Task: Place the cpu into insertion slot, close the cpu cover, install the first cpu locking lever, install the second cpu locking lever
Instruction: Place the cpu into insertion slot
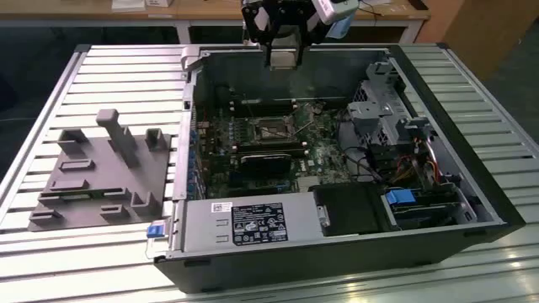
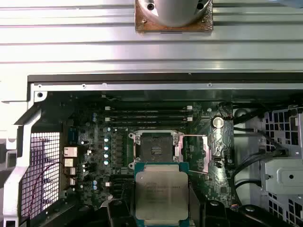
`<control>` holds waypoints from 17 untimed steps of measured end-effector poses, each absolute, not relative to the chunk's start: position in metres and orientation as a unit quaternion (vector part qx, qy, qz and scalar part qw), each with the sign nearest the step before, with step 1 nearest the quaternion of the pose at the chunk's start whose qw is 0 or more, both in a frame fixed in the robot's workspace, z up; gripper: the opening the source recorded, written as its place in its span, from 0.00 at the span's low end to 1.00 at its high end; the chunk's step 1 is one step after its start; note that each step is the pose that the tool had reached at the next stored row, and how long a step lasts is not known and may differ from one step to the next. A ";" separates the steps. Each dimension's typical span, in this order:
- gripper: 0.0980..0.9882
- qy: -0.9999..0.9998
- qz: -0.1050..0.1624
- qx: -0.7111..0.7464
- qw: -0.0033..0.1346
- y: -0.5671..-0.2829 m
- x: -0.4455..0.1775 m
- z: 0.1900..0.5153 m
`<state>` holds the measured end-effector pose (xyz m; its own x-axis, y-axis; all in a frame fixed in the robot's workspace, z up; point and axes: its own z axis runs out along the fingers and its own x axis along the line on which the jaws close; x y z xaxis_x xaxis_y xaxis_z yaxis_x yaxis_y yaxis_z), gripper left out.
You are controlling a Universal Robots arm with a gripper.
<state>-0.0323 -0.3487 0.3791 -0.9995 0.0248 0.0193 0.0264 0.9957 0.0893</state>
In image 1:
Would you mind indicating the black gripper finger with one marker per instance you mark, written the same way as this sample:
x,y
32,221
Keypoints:
x,y
298,50
268,53

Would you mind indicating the silver CPU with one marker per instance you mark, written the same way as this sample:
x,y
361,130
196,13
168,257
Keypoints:
x,y
284,58

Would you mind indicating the CPU socket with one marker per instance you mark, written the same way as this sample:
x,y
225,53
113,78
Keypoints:
x,y
273,132

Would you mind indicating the pale blue teach pendant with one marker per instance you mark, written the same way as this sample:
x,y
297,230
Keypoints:
x,y
340,28

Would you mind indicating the silver coin cell battery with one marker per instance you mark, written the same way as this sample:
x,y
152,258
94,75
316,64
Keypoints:
x,y
318,108

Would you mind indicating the grey metal drive cage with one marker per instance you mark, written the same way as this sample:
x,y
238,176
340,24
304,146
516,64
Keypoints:
x,y
365,110

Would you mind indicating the small white labelled box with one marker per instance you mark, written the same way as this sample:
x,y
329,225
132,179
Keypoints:
x,y
158,3

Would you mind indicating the small black device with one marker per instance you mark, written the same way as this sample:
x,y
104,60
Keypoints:
x,y
417,3

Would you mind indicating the green motherboard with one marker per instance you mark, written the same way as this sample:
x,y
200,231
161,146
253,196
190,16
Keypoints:
x,y
328,158

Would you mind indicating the black graphics card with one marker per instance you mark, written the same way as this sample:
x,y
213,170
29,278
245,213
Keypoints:
x,y
265,164

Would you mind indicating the silver chipset heatsink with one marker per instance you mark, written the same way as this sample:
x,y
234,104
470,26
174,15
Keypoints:
x,y
309,181

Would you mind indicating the wooden cabinet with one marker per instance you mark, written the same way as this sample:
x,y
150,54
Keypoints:
x,y
484,34

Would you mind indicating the wooden desk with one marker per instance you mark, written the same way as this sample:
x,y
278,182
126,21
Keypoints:
x,y
84,14

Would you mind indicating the black disk bay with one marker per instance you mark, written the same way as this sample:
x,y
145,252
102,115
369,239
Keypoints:
x,y
349,208

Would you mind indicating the hard disk in blue carrier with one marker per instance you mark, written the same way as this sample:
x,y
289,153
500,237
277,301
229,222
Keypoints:
x,y
397,197

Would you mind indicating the grey power supply with label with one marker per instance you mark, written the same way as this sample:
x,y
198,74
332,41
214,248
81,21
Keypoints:
x,y
197,221

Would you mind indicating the grey parts rack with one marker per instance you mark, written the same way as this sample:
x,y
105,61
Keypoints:
x,y
100,176

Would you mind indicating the blue plastic latch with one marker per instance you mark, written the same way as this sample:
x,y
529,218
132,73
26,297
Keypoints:
x,y
154,231

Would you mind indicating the green RAM stick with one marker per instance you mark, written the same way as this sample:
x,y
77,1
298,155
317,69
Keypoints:
x,y
76,197

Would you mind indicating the black PC case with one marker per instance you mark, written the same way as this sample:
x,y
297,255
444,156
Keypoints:
x,y
294,271

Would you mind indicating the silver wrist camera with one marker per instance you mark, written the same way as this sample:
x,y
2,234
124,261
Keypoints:
x,y
336,9

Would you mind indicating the grey case bracket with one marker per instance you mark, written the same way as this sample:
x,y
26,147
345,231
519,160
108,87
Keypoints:
x,y
189,57

